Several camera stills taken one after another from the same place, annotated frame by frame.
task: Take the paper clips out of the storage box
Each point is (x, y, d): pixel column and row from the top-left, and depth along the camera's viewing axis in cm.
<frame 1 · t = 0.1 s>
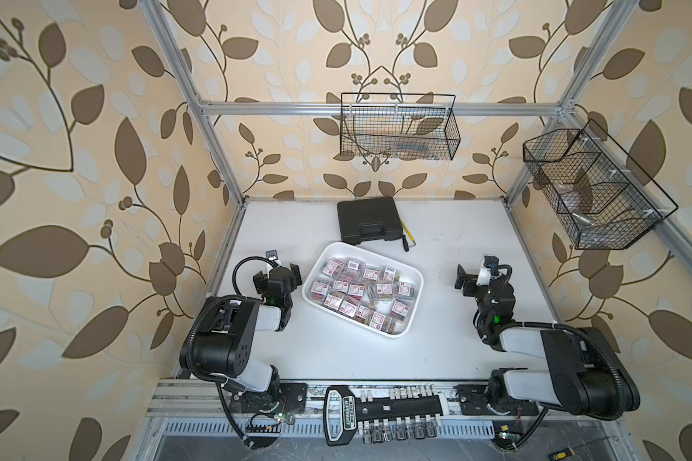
left hand: (271, 266, 93), fingers open
right hand: (476, 268, 90), fingers open
white plastic storage tray: (371, 290, 91), point 5 cm above the table
yellow handled tool: (407, 246, 107), on the table

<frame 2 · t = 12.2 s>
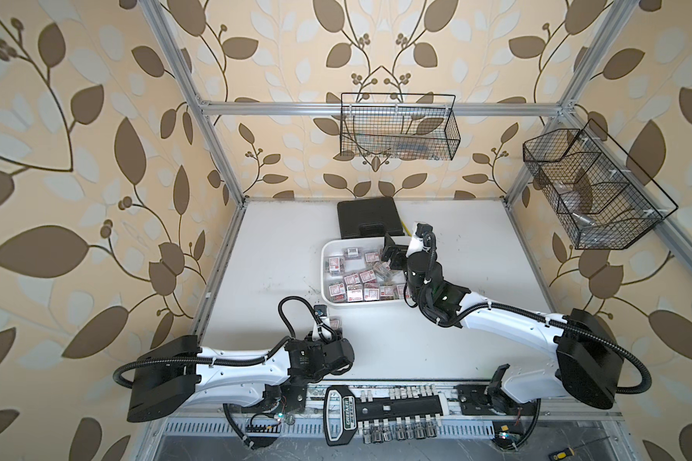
left hand: (336, 333, 83), fingers open
right hand: (400, 238, 80), fingers open
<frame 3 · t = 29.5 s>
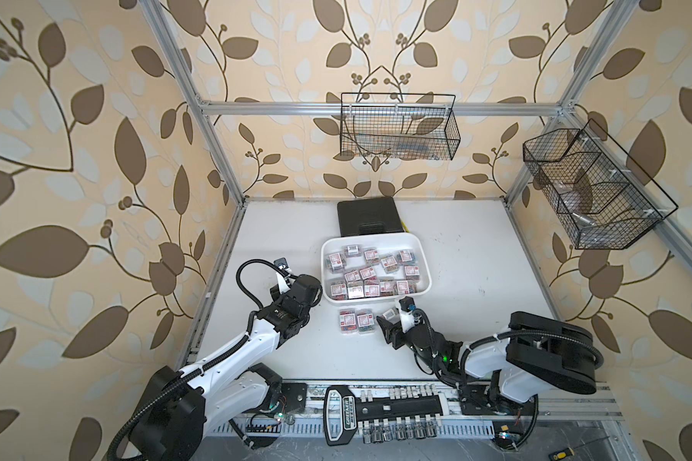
left hand: (289, 280, 84), fingers open
right hand: (386, 314, 85), fingers open
paper clip box removed: (348, 321, 88), on the table
paper clip box removed 2: (365, 321, 88), on the table
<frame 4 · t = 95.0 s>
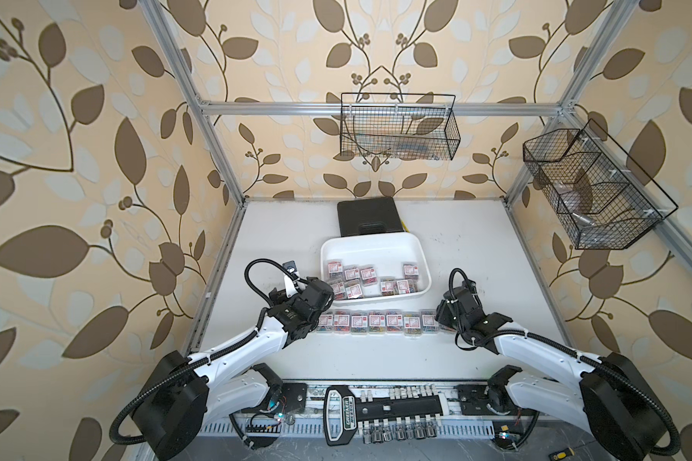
left hand: (292, 283, 84), fingers open
right hand: (444, 312, 89), fingers open
paper clip box removed 3: (326, 324, 88), on the table
paper clip box removed 4: (341, 322, 88), on the table
paper clip box removed 5: (412, 324, 87), point 2 cm above the table
paper clip box removed 6: (429, 324, 88), on the table
